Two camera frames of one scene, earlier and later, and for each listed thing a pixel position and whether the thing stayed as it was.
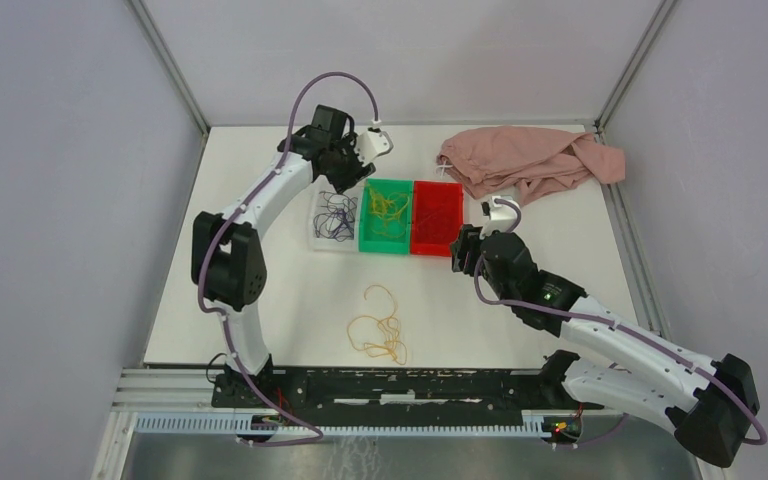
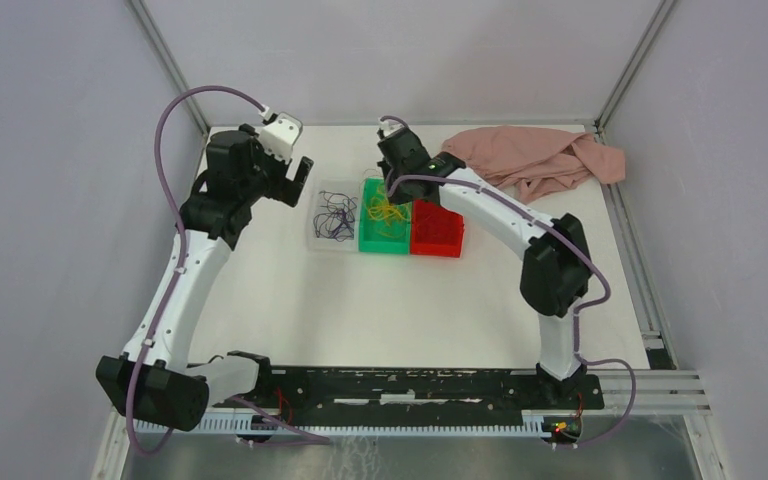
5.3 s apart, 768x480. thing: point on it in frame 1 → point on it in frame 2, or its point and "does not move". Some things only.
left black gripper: [358, 173] → [284, 190]
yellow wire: [390, 212] does not move
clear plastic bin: [334, 218] does not move
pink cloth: [536, 161] does not move
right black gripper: [468, 240] → [399, 198]
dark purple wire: [338, 222] does not move
